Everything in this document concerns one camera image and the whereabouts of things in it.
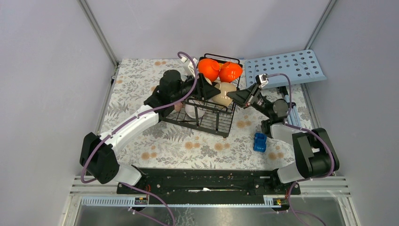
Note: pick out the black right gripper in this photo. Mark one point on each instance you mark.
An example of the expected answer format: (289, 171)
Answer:
(245, 98)

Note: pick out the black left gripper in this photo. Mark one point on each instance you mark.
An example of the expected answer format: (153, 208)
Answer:
(204, 90)

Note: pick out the plain beige bowl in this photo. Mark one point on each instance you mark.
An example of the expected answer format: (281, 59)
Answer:
(222, 98)

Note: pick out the black wire dish rack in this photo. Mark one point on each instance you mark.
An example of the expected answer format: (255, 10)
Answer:
(207, 116)

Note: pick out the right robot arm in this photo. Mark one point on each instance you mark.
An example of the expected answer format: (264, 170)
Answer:
(314, 154)

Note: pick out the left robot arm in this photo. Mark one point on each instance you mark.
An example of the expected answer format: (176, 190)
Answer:
(98, 154)

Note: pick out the beige patterned bowl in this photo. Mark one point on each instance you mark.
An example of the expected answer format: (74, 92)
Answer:
(208, 81)

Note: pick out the orange bowl left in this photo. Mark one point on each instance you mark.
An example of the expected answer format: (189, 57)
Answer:
(209, 68)

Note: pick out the orange bowl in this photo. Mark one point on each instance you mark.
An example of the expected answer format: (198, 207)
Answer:
(209, 68)
(229, 72)

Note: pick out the white bowl front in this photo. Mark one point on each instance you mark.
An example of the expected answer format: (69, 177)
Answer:
(194, 112)

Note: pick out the pink patterned bowl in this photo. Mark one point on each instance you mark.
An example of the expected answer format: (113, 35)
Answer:
(178, 106)

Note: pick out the orange bowl right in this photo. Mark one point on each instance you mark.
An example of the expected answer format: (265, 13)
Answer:
(229, 72)

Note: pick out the blue tripod legs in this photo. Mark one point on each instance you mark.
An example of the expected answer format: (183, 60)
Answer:
(293, 116)

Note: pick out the floral table mat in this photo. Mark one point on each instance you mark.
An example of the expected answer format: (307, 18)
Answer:
(166, 145)

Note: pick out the blue toy car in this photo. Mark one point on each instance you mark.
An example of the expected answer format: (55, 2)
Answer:
(260, 142)

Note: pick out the blue perforated stand tray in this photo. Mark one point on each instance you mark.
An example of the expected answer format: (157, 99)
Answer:
(300, 67)

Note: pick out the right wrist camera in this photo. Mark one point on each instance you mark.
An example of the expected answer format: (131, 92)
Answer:
(262, 80)

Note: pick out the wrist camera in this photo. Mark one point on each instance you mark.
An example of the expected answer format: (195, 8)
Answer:
(262, 80)
(188, 66)

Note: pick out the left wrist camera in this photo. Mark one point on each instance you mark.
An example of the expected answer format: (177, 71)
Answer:
(188, 66)

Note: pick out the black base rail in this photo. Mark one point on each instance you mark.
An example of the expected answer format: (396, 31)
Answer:
(211, 186)

